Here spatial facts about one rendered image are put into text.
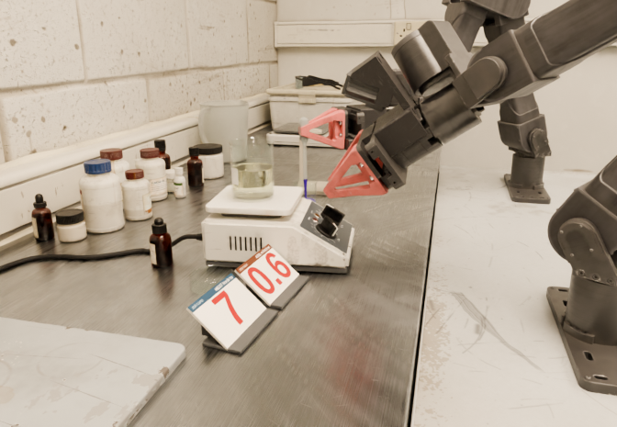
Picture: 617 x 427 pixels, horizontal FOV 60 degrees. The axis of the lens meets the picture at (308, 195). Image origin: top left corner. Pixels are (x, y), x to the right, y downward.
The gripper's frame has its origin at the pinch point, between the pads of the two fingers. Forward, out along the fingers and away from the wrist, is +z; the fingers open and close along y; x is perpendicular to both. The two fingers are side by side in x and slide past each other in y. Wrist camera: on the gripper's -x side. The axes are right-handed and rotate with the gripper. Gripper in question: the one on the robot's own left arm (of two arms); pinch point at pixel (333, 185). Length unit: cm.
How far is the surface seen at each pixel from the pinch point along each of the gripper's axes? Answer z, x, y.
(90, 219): 39.5, -15.2, -5.4
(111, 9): 33, -46, -44
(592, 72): -48, 53, -147
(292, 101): 37, -4, -111
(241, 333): 10.5, 3.3, 19.9
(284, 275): 10.2, 4.9, 6.8
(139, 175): 33.5, -16.0, -14.7
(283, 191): 9.7, -1.5, -7.0
